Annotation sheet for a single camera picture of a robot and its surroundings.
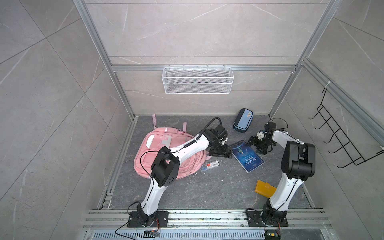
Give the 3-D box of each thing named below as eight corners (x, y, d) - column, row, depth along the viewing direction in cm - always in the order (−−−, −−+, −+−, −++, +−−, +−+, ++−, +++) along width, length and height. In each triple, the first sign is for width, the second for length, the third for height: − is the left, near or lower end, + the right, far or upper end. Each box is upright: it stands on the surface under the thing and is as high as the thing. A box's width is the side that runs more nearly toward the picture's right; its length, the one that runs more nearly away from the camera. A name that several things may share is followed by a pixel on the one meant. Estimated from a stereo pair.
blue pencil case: (231, 129, 114) (232, 125, 110) (239, 110, 127) (240, 106, 123) (246, 134, 110) (248, 131, 107) (253, 115, 123) (255, 111, 120)
